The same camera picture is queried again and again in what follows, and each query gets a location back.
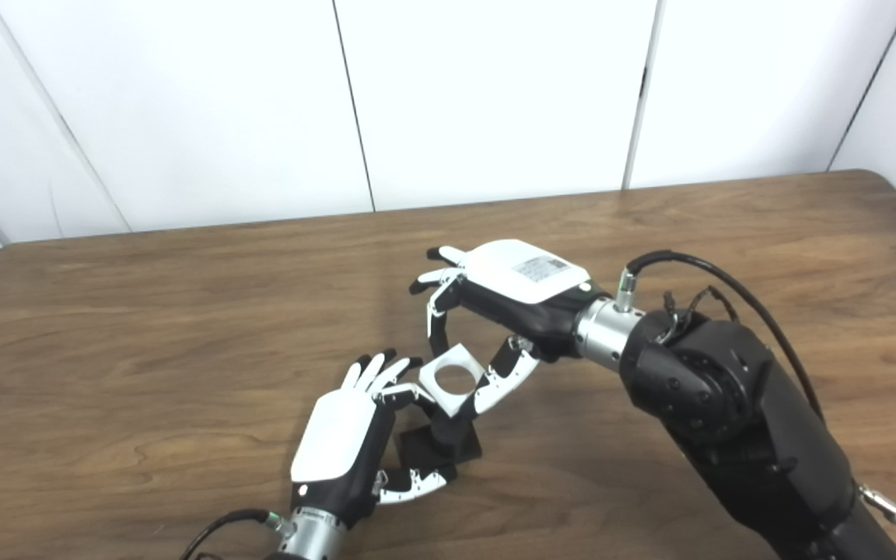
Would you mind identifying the black peg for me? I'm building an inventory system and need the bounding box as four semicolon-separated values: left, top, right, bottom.
397;412;484;471

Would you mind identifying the black and white left hand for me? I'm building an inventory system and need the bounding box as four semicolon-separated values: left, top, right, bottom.
290;348;449;530

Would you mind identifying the black and white right hand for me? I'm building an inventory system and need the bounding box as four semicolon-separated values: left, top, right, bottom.
409;240;612;415

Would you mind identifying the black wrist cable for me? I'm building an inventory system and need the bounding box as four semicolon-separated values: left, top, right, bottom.
180;509;293;560
614;250;826;421

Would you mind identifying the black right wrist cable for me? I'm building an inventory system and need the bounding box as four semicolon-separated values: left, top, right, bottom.
614;250;826;421

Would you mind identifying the white square piece with hole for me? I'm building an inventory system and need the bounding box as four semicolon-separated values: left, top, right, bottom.
418;343;488;417

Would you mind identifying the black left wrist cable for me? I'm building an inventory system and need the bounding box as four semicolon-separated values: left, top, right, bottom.
180;509;293;560

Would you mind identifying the thin right arm wire bundle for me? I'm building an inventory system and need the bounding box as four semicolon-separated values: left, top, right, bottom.
660;286;738;343

